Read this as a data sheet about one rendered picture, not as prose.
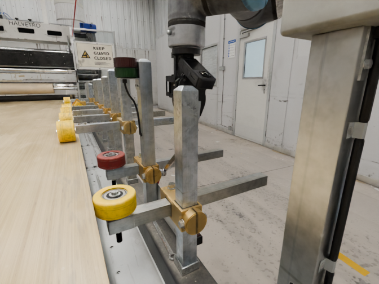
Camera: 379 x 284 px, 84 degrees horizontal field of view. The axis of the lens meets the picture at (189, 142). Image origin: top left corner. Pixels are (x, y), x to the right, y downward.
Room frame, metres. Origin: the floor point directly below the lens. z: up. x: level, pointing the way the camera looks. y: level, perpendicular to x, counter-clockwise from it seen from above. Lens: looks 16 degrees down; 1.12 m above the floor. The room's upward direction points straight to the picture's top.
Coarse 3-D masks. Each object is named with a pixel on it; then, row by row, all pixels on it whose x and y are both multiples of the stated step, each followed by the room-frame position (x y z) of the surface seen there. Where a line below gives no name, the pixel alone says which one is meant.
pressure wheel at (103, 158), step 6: (114, 150) 0.64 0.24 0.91; (102, 156) 0.59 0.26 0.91; (108, 156) 0.60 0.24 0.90; (114, 156) 0.59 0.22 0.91; (120, 156) 0.59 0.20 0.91; (102, 162) 0.57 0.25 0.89; (108, 162) 0.57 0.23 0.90; (114, 162) 0.57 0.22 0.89; (120, 162) 0.58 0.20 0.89; (102, 168) 0.57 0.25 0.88; (108, 168) 0.57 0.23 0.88; (114, 168) 0.57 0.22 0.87; (114, 180) 0.60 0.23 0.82
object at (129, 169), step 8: (200, 152) 0.76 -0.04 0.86; (208, 152) 0.76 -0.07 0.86; (216, 152) 0.78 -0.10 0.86; (160, 160) 0.68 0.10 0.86; (168, 160) 0.68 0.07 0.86; (200, 160) 0.74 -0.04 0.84; (120, 168) 0.60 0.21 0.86; (128, 168) 0.61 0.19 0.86; (136, 168) 0.63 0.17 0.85; (160, 168) 0.67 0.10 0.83; (112, 176) 0.59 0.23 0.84; (120, 176) 0.60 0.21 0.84
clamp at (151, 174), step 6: (138, 162) 0.63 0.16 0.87; (144, 168) 0.59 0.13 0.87; (150, 168) 0.58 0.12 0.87; (156, 168) 0.59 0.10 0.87; (138, 174) 0.64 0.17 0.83; (144, 174) 0.58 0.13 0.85; (150, 174) 0.58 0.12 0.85; (156, 174) 0.59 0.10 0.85; (144, 180) 0.59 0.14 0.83; (150, 180) 0.58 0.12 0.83; (156, 180) 0.59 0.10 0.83
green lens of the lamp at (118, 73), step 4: (116, 68) 0.57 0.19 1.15; (120, 68) 0.57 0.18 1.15; (124, 68) 0.57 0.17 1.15; (128, 68) 0.57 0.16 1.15; (132, 68) 0.58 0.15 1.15; (116, 72) 0.57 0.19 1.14; (120, 72) 0.57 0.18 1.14; (124, 72) 0.57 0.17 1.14; (128, 72) 0.57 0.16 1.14; (132, 72) 0.58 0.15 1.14; (136, 72) 0.59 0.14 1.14; (116, 76) 0.58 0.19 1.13; (120, 76) 0.57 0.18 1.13; (124, 76) 0.57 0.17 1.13; (128, 76) 0.57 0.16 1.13; (132, 76) 0.58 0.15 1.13; (136, 76) 0.59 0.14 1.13
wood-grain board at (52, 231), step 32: (0, 128) 1.00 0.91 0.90; (32, 128) 1.00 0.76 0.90; (0, 160) 0.57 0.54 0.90; (32, 160) 0.57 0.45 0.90; (64, 160) 0.57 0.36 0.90; (0, 192) 0.39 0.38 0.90; (32, 192) 0.39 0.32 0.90; (64, 192) 0.39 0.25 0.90; (0, 224) 0.29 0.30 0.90; (32, 224) 0.29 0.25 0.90; (64, 224) 0.29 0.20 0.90; (96, 224) 0.29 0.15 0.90; (0, 256) 0.22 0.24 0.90; (32, 256) 0.22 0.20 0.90; (64, 256) 0.22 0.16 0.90; (96, 256) 0.22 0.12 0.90
